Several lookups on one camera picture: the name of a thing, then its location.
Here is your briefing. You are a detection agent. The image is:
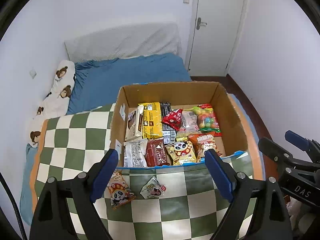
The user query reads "small orange panda packet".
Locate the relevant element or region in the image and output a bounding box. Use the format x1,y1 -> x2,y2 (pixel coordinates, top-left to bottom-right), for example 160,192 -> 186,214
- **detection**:
107,171 -> 136,210

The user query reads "orange panda snack bag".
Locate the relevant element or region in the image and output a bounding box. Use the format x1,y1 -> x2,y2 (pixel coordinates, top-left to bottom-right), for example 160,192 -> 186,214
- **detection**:
188,132 -> 222,163

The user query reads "colourful candy balls bag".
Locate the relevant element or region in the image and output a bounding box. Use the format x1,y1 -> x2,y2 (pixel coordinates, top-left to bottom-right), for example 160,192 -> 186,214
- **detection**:
193,103 -> 222,137

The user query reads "pale green snack packet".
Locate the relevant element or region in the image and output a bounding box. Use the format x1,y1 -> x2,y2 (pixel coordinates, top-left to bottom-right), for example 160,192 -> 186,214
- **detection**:
140,176 -> 167,199

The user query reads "white barcode snack bag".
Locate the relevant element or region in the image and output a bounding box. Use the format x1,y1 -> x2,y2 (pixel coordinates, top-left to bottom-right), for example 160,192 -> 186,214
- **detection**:
123,139 -> 148,168

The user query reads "yellow panda snack bag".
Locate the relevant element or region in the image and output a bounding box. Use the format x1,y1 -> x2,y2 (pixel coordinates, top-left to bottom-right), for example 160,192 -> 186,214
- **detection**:
165,140 -> 197,166

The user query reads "small red candy packet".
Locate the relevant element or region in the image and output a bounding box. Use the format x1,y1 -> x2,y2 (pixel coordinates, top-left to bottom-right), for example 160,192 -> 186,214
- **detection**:
162,108 -> 183,131

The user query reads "green white checkered blanket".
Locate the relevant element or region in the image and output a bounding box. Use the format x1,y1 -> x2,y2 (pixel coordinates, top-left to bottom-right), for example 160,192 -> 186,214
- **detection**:
29,93 -> 264,240

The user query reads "pink clear snack bag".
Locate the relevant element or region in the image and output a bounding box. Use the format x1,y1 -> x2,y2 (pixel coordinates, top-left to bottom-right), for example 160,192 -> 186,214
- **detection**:
176,110 -> 201,141

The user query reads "white brown biscuit pack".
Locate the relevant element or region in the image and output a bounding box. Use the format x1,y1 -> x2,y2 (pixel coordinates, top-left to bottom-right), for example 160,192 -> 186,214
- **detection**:
125,105 -> 144,141

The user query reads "dark red snack pack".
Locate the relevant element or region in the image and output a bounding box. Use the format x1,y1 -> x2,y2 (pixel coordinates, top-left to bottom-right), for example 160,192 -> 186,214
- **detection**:
145,138 -> 170,167

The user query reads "bear print pillow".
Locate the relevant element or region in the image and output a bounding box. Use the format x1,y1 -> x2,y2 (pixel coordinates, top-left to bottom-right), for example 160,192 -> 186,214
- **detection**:
28,60 -> 75,148

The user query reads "black snack bar pack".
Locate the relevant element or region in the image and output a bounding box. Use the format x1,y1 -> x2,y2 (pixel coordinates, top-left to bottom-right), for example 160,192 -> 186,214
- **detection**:
160,102 -> 176,145

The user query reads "cardboard box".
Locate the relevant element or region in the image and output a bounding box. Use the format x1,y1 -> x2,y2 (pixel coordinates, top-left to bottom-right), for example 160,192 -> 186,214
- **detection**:
110,82 -> 248,167

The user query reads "blue bed sheet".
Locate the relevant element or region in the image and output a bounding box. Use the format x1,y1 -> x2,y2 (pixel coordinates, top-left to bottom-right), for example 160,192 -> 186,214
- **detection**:
20,53 -> 190,224

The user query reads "white door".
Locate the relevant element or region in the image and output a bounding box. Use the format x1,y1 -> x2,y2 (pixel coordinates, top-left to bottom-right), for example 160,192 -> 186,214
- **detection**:
185,0 -> 246,76

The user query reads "white headboard cushion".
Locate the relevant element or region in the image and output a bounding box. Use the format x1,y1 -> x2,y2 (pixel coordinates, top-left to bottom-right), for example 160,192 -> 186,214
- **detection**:
65,22 -> 181,63

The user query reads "black cable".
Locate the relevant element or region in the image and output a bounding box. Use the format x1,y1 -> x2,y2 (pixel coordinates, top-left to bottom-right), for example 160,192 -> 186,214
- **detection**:
0,172 -> 28,240

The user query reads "wall socket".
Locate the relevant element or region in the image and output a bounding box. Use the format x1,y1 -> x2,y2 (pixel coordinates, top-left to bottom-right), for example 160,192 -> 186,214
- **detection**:
29,69 -> 37,79

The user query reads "door handle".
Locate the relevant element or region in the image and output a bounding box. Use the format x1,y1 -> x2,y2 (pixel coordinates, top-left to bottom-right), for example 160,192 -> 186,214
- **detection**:
196,17 -> 208,30

